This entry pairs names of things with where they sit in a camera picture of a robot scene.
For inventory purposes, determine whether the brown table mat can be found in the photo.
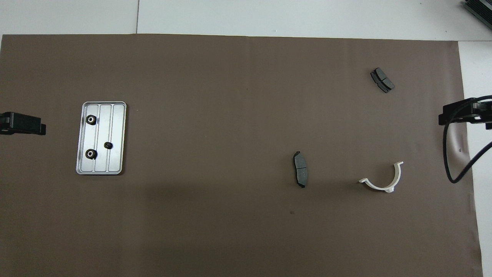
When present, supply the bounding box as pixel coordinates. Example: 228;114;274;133
0;34;484;277

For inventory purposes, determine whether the dark grey brake pad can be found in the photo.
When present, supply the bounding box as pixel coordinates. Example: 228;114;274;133
293;151;309;189
370;67;396;93

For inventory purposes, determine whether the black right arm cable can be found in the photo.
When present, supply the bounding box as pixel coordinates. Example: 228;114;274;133
443;95;492;184

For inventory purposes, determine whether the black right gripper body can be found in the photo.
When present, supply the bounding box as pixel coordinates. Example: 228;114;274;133
443;97;492;130

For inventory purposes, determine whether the white half-ring pipe clamp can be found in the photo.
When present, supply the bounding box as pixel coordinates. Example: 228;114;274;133
358;161;404;193

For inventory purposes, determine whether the black ribbed device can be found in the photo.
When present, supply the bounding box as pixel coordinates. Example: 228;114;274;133
463;0;492;20

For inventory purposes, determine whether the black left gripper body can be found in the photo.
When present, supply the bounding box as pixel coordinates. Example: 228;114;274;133
0;112;42;135

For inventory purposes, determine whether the silver ribbed metal tray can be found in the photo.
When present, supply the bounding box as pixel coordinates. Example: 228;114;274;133
76;101;127;175

